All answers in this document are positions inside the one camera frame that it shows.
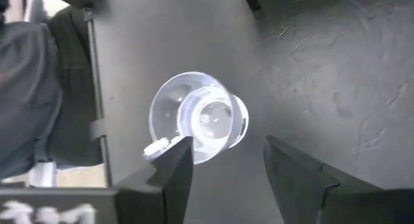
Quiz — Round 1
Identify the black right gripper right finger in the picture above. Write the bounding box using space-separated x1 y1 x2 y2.
263 135 341 224

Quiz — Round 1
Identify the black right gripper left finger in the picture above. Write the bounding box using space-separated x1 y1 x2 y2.
115 136 194 224

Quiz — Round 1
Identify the clear glass mug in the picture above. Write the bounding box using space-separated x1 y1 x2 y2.
143 71 250 165

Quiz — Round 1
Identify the person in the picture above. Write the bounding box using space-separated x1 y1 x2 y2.
0 0 105 180

